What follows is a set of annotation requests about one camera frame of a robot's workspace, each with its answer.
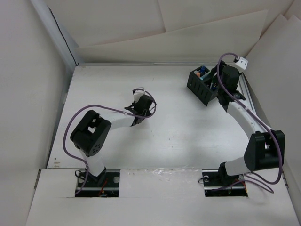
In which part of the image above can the light blue cap marker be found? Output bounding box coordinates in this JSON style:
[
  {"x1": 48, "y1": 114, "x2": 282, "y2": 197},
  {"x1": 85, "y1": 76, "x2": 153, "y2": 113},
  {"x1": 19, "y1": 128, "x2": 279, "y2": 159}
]
[{"x1": 200, "y1": 73, "x2": 210, "y2": 81}]

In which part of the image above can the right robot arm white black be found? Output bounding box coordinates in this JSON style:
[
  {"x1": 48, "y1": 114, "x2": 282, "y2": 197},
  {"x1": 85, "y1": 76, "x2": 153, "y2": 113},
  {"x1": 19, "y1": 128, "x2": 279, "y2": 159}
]
[{"x1": 216, "y1": 60, "x2": 285, "y2": 186}]

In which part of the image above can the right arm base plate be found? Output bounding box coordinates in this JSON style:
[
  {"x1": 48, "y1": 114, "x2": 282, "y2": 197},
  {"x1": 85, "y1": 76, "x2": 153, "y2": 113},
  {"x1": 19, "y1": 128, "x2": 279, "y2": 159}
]
[{"x1": 198, "y1": 169, "x2": 248, "y2": 197}]

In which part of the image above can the black two-compartment pen holder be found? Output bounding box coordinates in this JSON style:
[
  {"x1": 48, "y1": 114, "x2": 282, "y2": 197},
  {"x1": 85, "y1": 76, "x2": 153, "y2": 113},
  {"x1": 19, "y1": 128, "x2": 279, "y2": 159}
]
[{"x1": 186, "y1": 65, "x2": 217, "y2": 106}]

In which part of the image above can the purple cable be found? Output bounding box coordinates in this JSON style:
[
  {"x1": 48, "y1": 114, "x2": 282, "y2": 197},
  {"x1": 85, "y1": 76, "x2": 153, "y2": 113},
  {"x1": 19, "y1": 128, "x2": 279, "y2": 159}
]
[
  {"x1": 63, "y1": 87, "x2": 158, "y2": 196},
  {"x1": 216, "y1": 53, "x2": 283, "y2": 194}
]

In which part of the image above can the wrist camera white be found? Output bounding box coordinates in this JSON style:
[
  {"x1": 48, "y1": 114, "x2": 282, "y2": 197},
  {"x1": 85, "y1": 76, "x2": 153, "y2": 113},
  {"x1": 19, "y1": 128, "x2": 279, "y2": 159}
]
[
  {"x1": 132, "y1": 87, "x2": 145, "y2": 103},
  {"x1": 233, "y1": 57, "x2": 248, "y2": 73}
]

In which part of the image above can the blue cap clear marker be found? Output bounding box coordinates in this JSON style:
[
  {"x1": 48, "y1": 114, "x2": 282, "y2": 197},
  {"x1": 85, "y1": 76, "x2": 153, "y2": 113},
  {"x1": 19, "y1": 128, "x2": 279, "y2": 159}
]
[{"x1": 200, "y1": 66, "x2": 205, "y2": 73}]

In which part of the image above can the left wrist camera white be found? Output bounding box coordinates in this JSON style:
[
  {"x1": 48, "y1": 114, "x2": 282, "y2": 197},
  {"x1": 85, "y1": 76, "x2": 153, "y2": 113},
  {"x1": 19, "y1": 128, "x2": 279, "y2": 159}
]
[{"x1": 132, "y1": 87, "x2": 145, "y2": 103}]

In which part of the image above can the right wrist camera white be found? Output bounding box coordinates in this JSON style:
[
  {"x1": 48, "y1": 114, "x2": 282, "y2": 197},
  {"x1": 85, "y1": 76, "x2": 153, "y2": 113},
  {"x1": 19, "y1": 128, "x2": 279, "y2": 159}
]
[{"x1": 233, "y1": 57, "x2": 248, "y2": 73}]

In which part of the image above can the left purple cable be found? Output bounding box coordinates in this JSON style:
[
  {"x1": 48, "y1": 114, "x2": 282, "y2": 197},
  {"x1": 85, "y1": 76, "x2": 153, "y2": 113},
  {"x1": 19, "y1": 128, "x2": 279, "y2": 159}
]
[{"x1": 63, "y1": 87, "x2": 158, "y2": 196}]

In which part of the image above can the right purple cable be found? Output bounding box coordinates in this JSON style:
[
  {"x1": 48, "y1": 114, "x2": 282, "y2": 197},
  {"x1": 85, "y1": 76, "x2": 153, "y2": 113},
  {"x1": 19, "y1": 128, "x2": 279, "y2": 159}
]
[{"x1": 216, "y1": 53, "x2": 283, "y2": 194}]

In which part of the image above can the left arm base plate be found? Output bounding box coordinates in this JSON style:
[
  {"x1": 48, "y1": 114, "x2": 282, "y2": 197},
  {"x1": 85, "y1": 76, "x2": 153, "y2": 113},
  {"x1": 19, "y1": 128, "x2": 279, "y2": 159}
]
[{"x1": 75, "y1": 169, "x2": 120, "y2": 198}]

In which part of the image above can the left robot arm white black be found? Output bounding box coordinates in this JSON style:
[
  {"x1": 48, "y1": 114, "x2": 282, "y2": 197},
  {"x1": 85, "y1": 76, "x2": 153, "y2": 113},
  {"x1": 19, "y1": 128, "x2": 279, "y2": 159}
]
[{"x1": 70, "y1": 94, "x2": 157, "y2": 187}]

